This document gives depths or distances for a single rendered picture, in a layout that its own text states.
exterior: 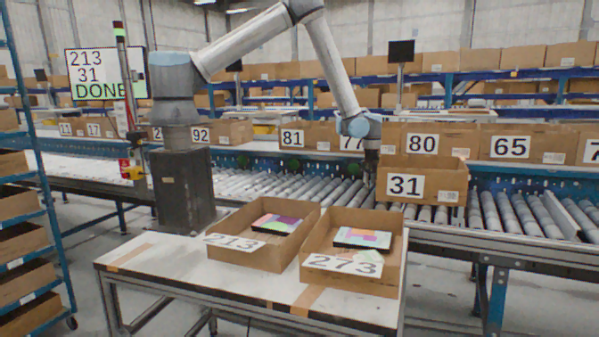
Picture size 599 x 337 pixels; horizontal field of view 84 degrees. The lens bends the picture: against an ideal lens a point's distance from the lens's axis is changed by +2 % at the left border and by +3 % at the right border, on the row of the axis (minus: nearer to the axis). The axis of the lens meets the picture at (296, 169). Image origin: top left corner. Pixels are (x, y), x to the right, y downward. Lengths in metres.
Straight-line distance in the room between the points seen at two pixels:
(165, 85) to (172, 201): 0.45
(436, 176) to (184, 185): 1.09
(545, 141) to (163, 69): 1.73
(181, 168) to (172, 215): 0.22
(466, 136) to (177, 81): 1.42
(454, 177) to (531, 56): 5.02
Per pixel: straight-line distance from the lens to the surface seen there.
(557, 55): 6.59
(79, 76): 2.42
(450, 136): 1.95
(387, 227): 1.30
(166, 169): 1.40
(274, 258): 1.05
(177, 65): 1.36
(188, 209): 1.39
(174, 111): 1.35
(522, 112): 6.25
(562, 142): 2.01
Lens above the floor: 1.32
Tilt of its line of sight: 15 degrees down
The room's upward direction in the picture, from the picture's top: 2 degrees counter-clockwise
